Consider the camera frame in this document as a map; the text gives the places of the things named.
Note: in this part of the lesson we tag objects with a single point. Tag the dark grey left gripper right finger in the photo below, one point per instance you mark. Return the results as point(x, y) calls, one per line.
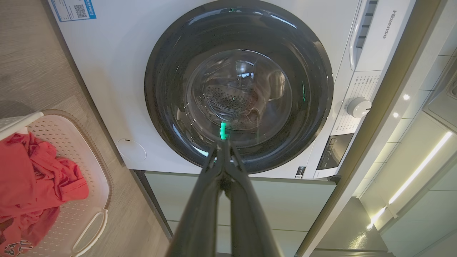
point(248, 221)

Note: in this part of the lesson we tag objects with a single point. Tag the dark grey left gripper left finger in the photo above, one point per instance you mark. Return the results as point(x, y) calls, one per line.
point(198, 217)

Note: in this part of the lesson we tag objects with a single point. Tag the white perforated laundry basket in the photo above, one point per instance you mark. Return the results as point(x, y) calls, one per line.
point(89, 167)

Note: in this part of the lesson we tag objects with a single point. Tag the pale green wide cabinet door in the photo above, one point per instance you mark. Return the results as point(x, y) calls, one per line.
point(292, 203)

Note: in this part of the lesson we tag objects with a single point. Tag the small black washer sticker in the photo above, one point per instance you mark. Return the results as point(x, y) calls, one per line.
point(300, 172)

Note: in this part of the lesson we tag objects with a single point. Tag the round white filter cover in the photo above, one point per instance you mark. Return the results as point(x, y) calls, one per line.
point(131, 149)

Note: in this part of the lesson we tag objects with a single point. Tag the black washer display panel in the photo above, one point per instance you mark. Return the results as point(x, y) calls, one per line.
point(334, 151)

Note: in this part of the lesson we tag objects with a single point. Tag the round black glass washer door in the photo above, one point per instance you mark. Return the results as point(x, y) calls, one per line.
point(171, 71)

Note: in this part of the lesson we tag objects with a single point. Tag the white washer control knob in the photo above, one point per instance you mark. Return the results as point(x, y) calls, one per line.
point(358, 107)

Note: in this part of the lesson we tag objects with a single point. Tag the white front-load washing machine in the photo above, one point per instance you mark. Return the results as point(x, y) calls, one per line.
point(117, 78)

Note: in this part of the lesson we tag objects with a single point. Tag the red mesh jersey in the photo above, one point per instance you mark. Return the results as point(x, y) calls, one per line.
point(32, 178)

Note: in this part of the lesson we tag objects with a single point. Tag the grey kitchen countertop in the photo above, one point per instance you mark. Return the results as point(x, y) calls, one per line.
point(385, 117)

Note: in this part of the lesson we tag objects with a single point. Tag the LED light strip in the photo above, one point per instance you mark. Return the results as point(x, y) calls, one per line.
point(417, 169)

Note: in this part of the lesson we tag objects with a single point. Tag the white detergent drawer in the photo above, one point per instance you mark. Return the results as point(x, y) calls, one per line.
point(389, 32)

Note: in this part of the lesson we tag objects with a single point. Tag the blue energy label sticker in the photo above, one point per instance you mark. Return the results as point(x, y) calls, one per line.
point(73, 10)

